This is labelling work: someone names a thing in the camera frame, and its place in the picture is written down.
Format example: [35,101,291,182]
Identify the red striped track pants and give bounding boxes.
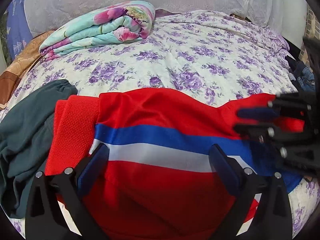
[44,87,306,240]

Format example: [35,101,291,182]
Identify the blue denim jeans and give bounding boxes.
[285,56,316,92]

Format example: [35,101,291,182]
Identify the purple floral bed sheet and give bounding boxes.
[0,10,318,238]

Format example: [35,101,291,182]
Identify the dark green pants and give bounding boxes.
[1,79,78,219]

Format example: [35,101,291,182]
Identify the beige patterned curtain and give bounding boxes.
[299,5,319,67]

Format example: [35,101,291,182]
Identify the brown orange blanket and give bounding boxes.
[0,30,54,111]

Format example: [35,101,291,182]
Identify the folded floral quilt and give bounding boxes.
[39,1,156,61]

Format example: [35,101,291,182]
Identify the blue patterned fabric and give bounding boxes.
[7,0,33,60]

